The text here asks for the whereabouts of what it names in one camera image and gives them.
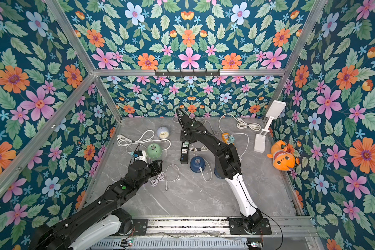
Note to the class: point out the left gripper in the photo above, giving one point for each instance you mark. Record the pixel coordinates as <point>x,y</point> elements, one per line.
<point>154,165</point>

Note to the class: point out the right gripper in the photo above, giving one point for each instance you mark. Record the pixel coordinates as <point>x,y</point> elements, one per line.
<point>186,120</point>

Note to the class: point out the black hook rail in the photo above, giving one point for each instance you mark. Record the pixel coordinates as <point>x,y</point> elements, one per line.
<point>186,73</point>

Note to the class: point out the pale blue table clock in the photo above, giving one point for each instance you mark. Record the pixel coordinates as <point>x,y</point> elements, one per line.
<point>163,132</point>

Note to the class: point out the orange clownfish plush toy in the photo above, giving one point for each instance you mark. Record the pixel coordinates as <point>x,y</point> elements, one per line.
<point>281,158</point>

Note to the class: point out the green meat grinder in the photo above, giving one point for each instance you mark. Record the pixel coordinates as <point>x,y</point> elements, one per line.
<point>154,151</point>

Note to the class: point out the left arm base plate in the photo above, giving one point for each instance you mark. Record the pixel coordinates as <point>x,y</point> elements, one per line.
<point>133,227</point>

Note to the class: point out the black power strip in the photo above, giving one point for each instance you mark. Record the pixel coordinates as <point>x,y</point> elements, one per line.
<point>184,155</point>

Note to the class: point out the blue meat grinder front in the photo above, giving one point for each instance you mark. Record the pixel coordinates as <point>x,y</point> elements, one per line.
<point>219,173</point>

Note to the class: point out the blue meat grinder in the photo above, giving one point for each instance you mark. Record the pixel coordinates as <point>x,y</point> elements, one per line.
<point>197,164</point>
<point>219,173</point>

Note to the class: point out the white folding desk lamp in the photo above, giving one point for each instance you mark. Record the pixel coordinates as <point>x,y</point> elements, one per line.
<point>274,110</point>

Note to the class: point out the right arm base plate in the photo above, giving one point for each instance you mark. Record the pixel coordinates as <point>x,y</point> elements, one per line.
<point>236,227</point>

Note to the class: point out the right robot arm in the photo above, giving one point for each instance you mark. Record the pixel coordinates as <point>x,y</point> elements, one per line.
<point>227,167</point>

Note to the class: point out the orange power strip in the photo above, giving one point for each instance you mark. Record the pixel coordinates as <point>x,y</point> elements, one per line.
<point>226,138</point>

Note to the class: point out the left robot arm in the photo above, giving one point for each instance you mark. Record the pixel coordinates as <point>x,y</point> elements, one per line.
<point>102,218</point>

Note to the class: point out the teal charger adapter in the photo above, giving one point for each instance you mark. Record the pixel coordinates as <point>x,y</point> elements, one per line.
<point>231,138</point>

